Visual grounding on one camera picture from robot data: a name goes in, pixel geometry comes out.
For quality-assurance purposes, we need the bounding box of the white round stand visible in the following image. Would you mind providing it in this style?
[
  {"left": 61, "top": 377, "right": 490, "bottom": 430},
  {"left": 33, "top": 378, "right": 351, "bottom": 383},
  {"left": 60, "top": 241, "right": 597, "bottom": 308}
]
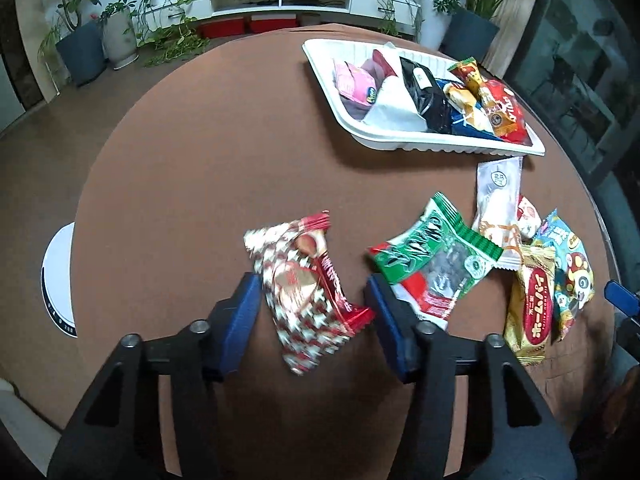
[{"left": 41, "top": 222, "right": 79, "bottom": 340}]

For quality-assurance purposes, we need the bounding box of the red storage box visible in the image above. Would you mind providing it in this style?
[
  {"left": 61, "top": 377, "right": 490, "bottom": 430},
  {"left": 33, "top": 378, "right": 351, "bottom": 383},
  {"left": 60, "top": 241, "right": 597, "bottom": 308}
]
[
  {"left": 250, "top": 15, "right": 296, "bottom": 34},
  {"left": 201, "top": 19, "right": 246, "bottom": 39}
]

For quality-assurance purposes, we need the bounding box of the light blue cartoon packet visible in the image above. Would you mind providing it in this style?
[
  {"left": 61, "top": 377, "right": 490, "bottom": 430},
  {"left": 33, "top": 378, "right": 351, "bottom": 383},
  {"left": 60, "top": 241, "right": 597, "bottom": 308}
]
[{"left": 530, "top": 208, "right": 597, "bottom": 343}]

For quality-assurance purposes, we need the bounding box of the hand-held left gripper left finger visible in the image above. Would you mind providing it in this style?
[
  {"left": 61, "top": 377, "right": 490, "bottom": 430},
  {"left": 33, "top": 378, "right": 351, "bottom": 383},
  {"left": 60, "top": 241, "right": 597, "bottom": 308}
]
[{"left": 47, "top": 272, "right": 263, "bottom": 480}]

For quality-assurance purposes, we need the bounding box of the black snack packet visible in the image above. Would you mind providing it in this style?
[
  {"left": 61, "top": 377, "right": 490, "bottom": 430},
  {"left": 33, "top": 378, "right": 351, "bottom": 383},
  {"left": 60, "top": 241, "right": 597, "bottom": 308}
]
[{"left": 399, "top": 57, "right": 456, "bottom": 136}]

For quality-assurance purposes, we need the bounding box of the dark blue square pot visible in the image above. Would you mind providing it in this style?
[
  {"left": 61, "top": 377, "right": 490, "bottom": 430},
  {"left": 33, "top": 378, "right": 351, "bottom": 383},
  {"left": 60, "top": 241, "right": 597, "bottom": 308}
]
[{"left": 442, "top": 7, "right": 501, "bottom": 64}]

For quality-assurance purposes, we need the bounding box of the orange snack packet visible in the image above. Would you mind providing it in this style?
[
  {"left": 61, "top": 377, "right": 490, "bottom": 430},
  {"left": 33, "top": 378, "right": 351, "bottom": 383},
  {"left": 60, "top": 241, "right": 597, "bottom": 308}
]
[{"left": 446, "top": 57, "right": 519, "bottom": 136}]

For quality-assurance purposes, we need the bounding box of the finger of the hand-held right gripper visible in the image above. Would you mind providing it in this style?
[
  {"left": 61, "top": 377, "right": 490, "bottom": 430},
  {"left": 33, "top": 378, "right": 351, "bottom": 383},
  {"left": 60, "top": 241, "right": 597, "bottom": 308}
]
[{"left": 604, "top": 280, "right": 640, "bottom": 361}]

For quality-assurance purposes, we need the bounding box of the small leafy plant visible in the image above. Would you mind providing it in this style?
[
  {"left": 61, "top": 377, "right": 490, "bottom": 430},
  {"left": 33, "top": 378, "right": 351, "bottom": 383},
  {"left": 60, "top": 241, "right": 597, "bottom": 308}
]
[{"left": 99, "top": 0, "right": 137, "bottom": 22}]

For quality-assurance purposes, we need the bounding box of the glass sliding door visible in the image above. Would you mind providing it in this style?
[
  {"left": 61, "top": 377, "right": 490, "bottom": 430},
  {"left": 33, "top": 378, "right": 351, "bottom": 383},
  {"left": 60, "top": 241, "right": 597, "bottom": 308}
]
[{"left": 505, "top": 0, "right": 640, "bottom": 201}]

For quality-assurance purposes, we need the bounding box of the gold snack packet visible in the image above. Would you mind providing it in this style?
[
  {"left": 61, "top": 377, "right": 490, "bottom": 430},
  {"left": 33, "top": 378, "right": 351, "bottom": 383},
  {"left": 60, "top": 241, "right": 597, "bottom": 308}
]
[{"left": 502, "top": 245, "right": 559, "bottom": 368}]

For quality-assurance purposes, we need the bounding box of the red chocolate ball packet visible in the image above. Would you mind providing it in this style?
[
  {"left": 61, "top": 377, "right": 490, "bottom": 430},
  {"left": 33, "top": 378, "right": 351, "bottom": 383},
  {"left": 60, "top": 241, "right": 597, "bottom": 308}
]
[{"left": 485, "top": 79, "right": 529, "bottom": 144}]

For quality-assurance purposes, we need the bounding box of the dark outdoor chair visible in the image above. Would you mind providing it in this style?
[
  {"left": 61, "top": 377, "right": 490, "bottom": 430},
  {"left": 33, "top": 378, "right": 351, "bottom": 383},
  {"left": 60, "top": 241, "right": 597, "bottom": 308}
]
[{"left": 530, "top": 52, "right": 586, "bottom": 106}]

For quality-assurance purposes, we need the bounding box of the grey white tall pot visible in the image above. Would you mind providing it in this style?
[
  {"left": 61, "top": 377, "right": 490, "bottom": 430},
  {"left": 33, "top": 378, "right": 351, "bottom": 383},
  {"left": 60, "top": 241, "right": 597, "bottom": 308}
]
[{"left": 102, "top": 10, "right": 140, "bottom": 71}]

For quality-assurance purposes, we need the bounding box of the white packet with round logo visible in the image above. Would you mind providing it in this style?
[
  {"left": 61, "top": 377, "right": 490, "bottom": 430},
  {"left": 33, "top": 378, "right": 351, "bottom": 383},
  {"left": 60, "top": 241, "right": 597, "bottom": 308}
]
[{"left": 472, "top": 156, "right": 525, "bottom": 269}]

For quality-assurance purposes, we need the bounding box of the green seed packet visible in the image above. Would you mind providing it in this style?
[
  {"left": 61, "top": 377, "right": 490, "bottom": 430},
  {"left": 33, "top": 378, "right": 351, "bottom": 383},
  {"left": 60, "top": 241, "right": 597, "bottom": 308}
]
[{"left": 367, "top": 191, "right": 505, "bottom": 322}]

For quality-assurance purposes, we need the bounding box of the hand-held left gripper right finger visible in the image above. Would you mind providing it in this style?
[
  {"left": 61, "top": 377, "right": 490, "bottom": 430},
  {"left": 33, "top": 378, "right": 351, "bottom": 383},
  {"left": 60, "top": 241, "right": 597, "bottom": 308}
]
[{"left": 364, "top": 274, "right": 576, "bottom": 480}]

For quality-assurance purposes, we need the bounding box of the white plastic tray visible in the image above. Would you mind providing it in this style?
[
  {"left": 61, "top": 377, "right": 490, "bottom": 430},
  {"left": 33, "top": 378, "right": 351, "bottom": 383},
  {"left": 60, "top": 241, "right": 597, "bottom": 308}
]
[{"left": 302, "top": 38, "right": 546, "bottom": 156}]

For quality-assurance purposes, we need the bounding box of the red white houndstooth packet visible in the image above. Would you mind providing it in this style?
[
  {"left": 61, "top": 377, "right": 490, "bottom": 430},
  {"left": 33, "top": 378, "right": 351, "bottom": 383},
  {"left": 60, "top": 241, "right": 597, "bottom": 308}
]
[{"left": 243, "top": 210, "right": 377, "bottom": 376}]

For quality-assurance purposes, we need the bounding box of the blue cake packet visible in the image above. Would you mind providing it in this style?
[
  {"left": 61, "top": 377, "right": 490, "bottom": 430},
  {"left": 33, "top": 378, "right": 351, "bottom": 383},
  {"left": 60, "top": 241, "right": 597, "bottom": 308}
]
[{"left": 435, "top": 77, "right": 506, "bottom": 139}]

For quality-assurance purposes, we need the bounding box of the pink snack packet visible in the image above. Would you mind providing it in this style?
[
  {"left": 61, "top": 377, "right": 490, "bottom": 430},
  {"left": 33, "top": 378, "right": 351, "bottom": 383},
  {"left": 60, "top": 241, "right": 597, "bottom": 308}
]
[{"left": 332, "top": 60, "right": 381, "bottom": 109}]

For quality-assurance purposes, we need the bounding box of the trailing pothos plant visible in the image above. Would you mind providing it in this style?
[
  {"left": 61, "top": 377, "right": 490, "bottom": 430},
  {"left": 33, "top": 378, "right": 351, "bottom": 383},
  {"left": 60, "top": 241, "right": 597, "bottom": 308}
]
[{"left": 135, "top": 0, "right": 214, "bottom": 69}]

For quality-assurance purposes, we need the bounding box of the dark blue round pot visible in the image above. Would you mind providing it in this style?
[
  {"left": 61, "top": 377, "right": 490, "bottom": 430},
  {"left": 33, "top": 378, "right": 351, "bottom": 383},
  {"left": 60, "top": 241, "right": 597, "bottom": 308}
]
[{"left": 55, "top": 21, "right": 109, "bottom": 87}]

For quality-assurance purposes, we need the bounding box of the small red white packet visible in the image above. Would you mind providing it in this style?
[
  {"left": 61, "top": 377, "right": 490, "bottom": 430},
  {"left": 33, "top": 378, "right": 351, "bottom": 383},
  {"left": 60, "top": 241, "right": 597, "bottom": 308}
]
[{"left": 515, "top": 195, "right": 544, "bottom": 239}]

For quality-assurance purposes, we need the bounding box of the white packet with maroon edge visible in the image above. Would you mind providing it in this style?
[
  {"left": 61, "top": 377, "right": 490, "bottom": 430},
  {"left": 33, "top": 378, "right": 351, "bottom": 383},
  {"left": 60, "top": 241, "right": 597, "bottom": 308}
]
[{"left": 350, "top": 42, "right": 427, "bottom": 134}]

